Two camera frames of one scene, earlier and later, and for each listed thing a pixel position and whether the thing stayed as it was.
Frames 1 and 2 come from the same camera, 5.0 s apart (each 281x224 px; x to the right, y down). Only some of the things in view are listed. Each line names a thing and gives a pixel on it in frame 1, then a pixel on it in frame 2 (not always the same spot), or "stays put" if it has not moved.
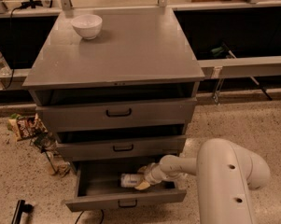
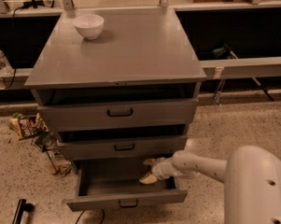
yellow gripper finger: x=144 y=185 to x=148 y=178
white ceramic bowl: x=88 y=26 stays put
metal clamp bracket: x=217 y=75 stays put
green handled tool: x=223 y=50 stays put
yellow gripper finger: x=144 y=170 to x=149 y=161
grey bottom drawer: x=98 y=186 stays put
